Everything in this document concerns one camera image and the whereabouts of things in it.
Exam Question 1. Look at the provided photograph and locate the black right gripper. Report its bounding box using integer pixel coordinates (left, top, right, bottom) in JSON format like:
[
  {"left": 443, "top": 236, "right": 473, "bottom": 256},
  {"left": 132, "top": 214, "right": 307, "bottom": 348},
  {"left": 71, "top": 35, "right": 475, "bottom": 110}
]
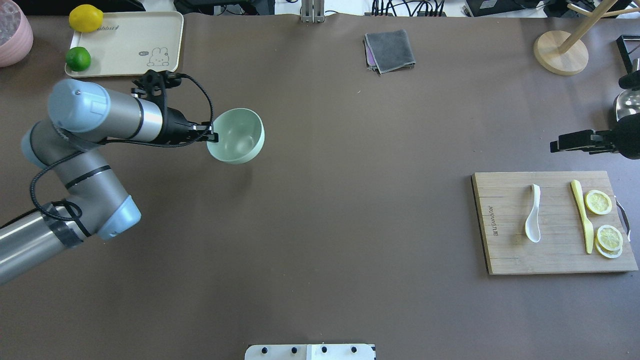
[{"left": 550, "top": 114, "right": 640, "bottom": 160}]

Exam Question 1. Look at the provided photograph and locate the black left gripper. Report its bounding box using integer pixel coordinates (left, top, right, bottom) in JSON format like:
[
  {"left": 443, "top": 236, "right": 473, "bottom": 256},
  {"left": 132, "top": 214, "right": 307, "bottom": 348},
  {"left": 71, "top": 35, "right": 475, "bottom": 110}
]
[{"left": 131, "top": 70, "right": 220, "bottom": 147}]

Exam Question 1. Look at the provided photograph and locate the mint green bowl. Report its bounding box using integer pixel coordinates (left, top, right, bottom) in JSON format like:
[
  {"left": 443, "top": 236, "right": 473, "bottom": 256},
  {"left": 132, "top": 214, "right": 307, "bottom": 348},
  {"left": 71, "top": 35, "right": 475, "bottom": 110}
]
[{"left": 206, "top": 108, "right": 266, "bottom": 165}]

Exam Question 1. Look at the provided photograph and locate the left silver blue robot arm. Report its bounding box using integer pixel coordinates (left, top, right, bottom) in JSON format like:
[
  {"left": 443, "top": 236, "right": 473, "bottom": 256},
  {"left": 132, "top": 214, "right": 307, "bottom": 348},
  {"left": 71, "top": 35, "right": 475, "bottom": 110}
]
[{"left": 0, "top": 70, "right": 219, "bottom": 284}]

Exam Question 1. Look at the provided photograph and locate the white ceramic spoon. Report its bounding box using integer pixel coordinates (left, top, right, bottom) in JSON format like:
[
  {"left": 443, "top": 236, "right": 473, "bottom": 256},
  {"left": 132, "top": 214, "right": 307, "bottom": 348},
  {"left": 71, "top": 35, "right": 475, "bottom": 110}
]
[{"left": 524, "top": 184, "right": 542, "bottom": 243}]

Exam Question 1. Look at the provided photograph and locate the pink bowl with ice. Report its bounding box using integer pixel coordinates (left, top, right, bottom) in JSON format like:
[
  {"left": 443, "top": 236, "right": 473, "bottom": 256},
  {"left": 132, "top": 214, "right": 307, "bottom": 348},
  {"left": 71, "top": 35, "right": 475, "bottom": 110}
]
[{"left": 0, "top": 0, "right": 34, "bottom": 68}]

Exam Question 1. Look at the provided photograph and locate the metal scoop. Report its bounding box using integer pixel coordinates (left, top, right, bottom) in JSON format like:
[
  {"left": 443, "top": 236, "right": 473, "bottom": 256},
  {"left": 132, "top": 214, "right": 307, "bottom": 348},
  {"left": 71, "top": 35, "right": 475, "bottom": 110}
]
[{"left": 614, "top": 58, "right": 640, "bottom": 122}]

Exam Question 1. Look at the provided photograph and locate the lemon slice upper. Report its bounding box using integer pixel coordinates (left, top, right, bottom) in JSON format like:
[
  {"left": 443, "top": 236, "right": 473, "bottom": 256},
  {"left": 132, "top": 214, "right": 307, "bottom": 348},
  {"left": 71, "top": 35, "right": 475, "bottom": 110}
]
[{"left": 583, "top": 189, "right": 613, "bottom": 215}]

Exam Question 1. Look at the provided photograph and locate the lemon slice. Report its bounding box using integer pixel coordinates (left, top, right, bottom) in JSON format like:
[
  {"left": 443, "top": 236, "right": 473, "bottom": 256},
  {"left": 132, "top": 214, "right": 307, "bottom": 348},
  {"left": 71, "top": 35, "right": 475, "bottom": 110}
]
[
  {"left": 583, "top": 189, "right": 613, "bottom": 215},
  {"left": 595, "top": 225, "right": 624, "bottom": 259}
]

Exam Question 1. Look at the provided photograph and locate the yellow plastic knife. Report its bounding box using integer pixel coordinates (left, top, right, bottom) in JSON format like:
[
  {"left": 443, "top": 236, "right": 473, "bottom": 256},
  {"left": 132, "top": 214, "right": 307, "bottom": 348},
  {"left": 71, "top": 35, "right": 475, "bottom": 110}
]
[{"left": 570, "top": 179, "right": 595, "bottom": 255}]

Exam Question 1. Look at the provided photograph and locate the wooden mug tree stand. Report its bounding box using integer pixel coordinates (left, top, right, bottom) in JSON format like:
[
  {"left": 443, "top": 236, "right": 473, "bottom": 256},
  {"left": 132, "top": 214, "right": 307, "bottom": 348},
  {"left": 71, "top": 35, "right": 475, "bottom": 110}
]
[{"left": 533, "top": 0, "right": 640, "bottom": 76}]

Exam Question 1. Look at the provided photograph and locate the lemon slice lower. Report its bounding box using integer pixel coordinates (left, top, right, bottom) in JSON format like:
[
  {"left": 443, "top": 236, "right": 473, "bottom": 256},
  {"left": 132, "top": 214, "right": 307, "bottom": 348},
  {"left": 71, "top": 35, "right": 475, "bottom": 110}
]
[{"left": 595, "top": 225, "right": 624, "bottom": 259}]

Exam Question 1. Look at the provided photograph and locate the wooden cutting board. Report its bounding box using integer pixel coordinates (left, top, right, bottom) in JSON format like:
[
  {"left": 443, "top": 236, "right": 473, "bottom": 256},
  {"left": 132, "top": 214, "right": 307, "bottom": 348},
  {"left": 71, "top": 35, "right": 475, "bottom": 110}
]
[{"left": 471, "top": 171, "right": 638, "bottom": 275}]

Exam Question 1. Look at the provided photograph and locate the cream rabbit tray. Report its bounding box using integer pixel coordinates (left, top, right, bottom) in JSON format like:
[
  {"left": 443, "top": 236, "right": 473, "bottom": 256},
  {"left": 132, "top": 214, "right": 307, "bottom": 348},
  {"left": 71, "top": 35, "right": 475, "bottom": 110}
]
[{"left": 64, "top": 11, "right": 185, "bottom": 78}]

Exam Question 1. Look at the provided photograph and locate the green lime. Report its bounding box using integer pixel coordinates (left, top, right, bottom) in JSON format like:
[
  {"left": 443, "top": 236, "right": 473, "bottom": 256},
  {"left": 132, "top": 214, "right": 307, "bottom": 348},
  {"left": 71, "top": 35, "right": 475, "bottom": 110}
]
[{"left": 65, "top": 47, "right": 92, "bottom": 72}]

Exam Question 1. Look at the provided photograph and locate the yellow lemon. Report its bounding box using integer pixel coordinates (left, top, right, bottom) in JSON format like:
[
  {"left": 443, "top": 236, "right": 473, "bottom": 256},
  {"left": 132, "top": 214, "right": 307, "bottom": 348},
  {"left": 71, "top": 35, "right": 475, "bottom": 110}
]
[{"left": 68, "top": 4, "right": 105, "bottom": 34}]

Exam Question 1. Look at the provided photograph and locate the grey folded cloth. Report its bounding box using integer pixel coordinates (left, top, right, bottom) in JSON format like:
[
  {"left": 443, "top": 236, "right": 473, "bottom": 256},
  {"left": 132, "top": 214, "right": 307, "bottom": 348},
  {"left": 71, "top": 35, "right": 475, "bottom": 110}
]
[{"left": 363, "top": 29, "right": 416, "bottom": 75}]

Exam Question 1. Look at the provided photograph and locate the aluminium frame post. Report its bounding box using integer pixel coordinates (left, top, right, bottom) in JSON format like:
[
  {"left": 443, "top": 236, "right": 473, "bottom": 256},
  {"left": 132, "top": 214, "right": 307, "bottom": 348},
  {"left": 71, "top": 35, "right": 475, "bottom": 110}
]
[{"left": 300, "top": 0, "right": 325, "bottom": 24}]

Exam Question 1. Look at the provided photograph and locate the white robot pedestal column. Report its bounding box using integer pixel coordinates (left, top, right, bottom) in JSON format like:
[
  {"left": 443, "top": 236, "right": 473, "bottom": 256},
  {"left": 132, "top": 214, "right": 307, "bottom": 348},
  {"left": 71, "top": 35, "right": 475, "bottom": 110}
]
[{"left": 244, "top": 343, "right": 377, "bottom": 360}]

